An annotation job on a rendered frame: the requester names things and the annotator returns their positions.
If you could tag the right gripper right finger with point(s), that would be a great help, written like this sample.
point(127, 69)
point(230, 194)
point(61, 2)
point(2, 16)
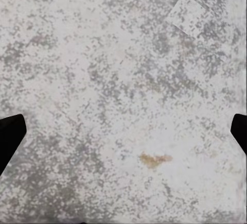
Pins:
point(239, 130)

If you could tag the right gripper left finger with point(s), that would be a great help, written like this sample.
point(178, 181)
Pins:
point(12, 131)

